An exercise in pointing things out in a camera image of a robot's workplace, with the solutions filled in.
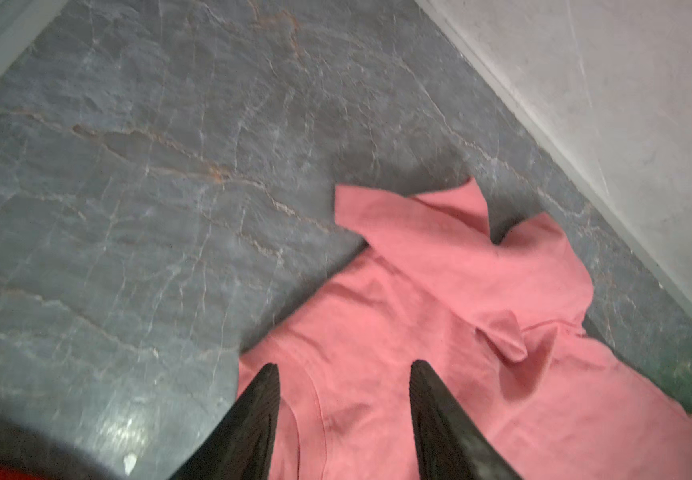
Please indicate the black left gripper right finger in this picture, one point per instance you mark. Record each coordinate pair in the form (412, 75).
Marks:
(448, 443)

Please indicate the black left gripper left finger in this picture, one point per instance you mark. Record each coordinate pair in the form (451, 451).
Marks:
(242, 444)

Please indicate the pink-red t-shirt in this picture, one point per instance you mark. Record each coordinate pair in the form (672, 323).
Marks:
(501, 324)

